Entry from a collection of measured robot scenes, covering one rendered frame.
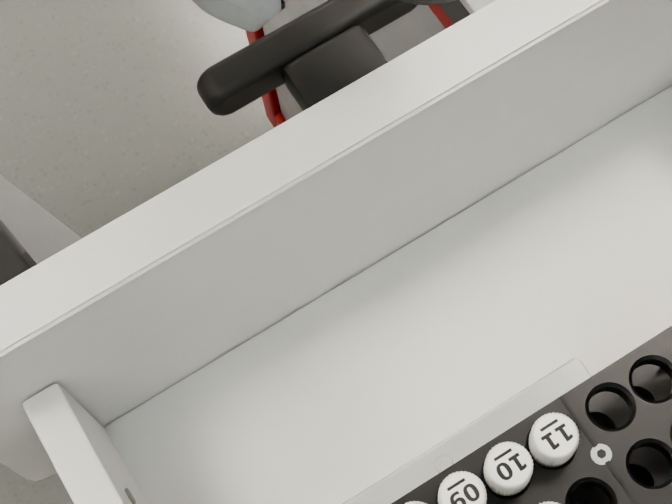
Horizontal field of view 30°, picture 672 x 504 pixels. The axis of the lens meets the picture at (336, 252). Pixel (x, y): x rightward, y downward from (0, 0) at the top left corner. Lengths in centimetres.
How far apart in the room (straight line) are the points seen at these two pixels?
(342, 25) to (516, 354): 12
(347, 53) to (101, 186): 103
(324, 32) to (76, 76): 110
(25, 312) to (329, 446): 12
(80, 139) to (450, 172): 105
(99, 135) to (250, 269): 106
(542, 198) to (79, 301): 17
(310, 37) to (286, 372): 11
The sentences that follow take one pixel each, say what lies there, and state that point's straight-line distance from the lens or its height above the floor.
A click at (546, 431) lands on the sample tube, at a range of 33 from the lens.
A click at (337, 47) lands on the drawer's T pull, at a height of 91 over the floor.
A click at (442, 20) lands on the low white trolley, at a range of 63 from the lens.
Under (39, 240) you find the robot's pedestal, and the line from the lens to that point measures 137.
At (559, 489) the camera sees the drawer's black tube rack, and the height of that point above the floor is 90.
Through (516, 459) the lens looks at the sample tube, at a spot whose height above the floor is 91.
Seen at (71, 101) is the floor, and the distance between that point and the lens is 145.
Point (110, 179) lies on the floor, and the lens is 139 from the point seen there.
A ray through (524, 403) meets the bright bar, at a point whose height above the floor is 85.
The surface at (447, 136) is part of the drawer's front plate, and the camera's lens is 37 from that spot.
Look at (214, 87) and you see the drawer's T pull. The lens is 37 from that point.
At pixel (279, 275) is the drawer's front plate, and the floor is 87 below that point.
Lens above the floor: 123
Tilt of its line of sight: 69 degrees down
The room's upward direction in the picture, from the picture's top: 10 degrees counter-clockwise
